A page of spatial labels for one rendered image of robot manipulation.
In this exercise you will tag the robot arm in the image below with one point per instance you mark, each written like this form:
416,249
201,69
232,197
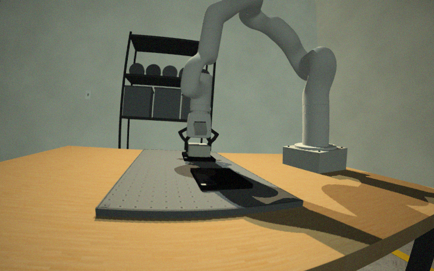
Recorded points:
318,67

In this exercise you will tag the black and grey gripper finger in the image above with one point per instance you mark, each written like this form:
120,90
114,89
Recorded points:
210,141
184,139

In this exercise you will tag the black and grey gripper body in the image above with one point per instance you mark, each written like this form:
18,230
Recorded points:
201,117

